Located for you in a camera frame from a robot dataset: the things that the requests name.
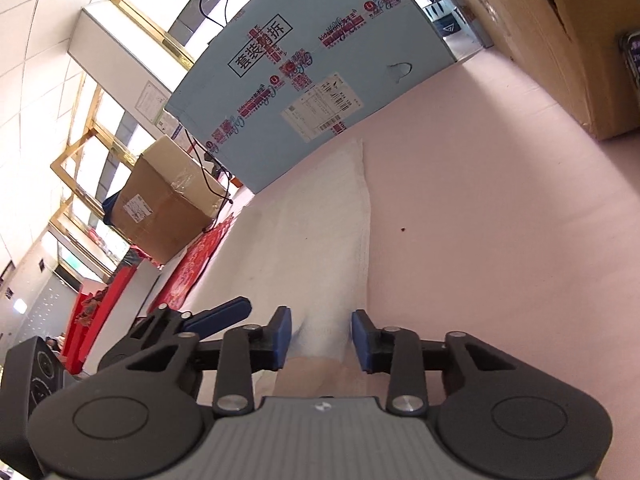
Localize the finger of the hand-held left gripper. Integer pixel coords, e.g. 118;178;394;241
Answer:
131;298;252;345

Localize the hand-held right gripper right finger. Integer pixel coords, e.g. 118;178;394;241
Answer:
351;309;548;415

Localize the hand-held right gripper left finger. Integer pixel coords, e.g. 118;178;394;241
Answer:
97;306;293;413

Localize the white towel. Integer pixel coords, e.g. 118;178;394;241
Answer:
250;137;374;397

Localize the red printed bag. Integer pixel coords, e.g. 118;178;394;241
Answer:
162;215;237;313

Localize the red counter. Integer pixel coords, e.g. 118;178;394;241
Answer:
64;250;166;376

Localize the taped brown cardboard box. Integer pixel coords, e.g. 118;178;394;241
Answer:
104;137;234;265

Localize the white paper notice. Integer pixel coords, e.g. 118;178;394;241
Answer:
136;80;169;117

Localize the large blue cardboard box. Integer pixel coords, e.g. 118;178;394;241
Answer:
164;0;457;195

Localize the open brown cardboard box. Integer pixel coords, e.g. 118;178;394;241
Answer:
440;0;640;141

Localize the gold window frame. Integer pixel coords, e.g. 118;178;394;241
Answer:
50;0;196;281

